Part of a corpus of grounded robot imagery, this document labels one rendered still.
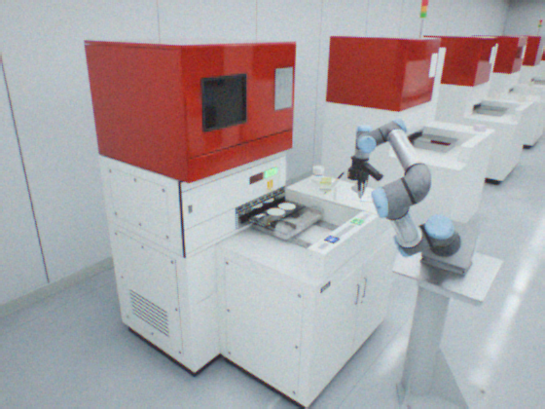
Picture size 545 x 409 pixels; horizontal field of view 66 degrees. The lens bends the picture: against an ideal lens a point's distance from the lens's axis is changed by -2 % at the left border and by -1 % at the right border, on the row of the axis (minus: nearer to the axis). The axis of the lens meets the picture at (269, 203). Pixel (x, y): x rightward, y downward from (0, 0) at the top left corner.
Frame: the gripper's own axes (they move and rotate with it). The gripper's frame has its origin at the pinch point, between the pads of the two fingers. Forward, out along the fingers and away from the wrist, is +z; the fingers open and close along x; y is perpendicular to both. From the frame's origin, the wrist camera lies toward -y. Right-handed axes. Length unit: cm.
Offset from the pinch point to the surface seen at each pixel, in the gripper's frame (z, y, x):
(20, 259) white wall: 74, 207, 91
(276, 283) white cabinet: 36, 17, 46
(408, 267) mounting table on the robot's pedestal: 28.7, -29.5, 2.7
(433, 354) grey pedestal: 81, -47, -8
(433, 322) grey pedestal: 60, -44, -6
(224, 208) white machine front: 11, 59, 38
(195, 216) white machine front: 8, 59, 59
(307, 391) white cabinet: 92, -3, 46
